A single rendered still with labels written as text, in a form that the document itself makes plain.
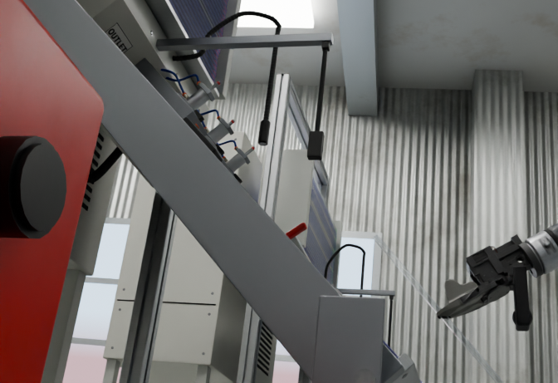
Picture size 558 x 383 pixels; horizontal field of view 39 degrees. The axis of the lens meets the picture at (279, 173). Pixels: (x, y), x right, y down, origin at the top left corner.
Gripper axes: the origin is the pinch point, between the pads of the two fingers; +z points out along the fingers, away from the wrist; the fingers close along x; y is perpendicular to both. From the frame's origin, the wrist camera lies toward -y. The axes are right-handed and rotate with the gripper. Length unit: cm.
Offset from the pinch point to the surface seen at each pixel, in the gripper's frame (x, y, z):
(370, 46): -243, 230, -66
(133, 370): 19, 12, 54
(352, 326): 94, -23, 15
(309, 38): 46, 39, 1
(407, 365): 87, -26, 13
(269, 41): 46, 42, 7
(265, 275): 89, -14, 20
